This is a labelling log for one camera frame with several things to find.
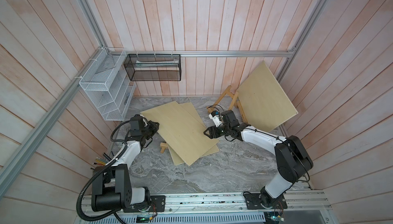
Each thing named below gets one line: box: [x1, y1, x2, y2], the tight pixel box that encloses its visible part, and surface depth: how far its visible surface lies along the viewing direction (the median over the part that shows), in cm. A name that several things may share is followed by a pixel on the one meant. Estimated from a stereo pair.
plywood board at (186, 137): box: [140, 100, 220, 167], surface depth 92 cm
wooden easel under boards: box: [160, 142, 168, 154], surface depth 87 cm
